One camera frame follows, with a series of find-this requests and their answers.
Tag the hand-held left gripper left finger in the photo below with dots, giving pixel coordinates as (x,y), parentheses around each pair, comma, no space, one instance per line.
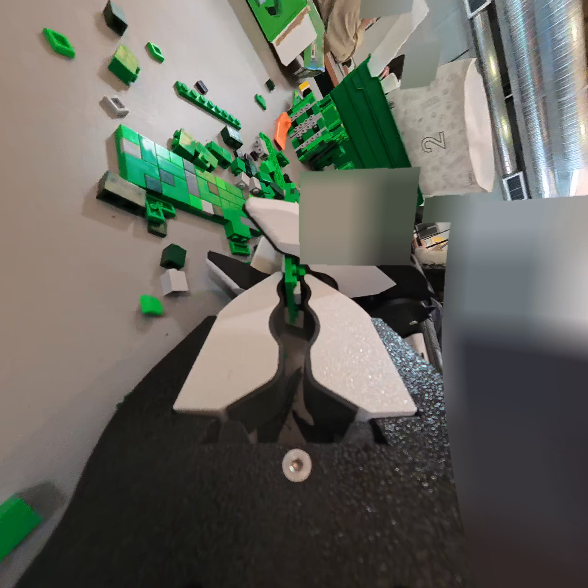
(229,358)

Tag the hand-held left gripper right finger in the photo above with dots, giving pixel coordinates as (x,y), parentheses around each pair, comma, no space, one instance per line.
(358,363)

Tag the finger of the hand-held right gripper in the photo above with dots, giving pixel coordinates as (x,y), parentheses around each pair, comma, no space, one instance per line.
(223,275)
(275,220)

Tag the large green brick plate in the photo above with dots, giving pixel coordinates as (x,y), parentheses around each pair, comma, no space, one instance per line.
(289,294)

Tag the grey desk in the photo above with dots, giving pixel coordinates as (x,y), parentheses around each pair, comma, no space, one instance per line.
(69,321)

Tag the small grey brick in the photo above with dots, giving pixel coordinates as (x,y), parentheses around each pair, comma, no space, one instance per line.
(174,282)

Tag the small dark green brick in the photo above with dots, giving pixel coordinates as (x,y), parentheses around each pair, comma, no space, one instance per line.
(173,256)

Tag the orange brick separator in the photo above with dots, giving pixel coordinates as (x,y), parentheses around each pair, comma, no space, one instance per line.
(281,131)

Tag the built green brick structure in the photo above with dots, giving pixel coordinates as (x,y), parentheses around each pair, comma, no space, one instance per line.
(317,128)

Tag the green mosaic tile panel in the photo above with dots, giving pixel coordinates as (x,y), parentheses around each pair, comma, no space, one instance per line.
(174,170)

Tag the dark green long brick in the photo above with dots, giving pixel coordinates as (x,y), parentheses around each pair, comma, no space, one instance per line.
(119,190)

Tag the long green brick plate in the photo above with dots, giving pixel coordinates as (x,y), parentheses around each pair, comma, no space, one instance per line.
(206,103)

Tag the green storage bin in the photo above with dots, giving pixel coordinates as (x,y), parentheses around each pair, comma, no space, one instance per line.
(367,119)

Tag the white air vent grille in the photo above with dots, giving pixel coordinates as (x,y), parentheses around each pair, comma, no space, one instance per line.
(477,5)
(515,186)

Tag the printed white paper bag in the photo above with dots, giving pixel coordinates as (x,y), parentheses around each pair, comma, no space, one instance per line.
(441,138)

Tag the green brick set box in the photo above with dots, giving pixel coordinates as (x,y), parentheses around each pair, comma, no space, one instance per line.
(275,13)

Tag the bright green brick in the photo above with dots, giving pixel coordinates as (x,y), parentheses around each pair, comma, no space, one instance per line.
(16,526)

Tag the silver ventilation duct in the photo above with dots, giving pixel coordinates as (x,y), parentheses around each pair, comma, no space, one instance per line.
(542,92)

